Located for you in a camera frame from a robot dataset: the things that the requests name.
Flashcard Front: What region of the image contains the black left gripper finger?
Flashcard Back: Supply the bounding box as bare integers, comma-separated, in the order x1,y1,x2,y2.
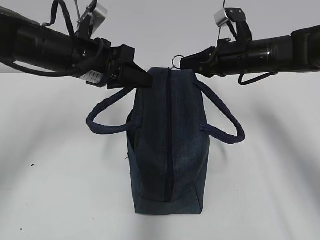
121,62,153,88
106,75,138,90

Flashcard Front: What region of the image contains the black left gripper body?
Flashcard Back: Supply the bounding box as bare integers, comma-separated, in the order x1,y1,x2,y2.
72,38,136,88

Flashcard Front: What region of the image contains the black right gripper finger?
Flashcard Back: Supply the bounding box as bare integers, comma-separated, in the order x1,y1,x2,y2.
180,47,218,72

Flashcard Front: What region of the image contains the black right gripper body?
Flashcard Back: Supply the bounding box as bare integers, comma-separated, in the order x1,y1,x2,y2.
199,38,253,77

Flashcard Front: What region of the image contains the navy blue lunch bag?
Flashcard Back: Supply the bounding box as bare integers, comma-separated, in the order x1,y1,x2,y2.
86,67,245,216

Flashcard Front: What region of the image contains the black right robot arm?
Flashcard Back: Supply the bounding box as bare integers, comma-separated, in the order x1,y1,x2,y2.
180,26,320,78

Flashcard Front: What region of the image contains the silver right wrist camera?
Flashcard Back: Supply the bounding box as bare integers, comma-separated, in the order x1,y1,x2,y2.
214,7,247,28

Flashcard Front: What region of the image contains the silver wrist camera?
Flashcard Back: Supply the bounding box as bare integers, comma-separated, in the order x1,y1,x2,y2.
77,0,108,36
214,7,247,28

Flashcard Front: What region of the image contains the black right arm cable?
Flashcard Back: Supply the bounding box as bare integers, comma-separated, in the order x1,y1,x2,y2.
238,71,279,86

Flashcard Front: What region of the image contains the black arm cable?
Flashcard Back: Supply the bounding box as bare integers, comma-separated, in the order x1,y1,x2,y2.
9,0,106,77
238,71,279,86

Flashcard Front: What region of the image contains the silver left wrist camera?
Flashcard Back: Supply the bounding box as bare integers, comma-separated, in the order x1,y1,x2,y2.
77,0,108,36

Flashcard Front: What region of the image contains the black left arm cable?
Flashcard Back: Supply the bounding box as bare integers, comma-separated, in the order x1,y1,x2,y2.
9,0,106,77

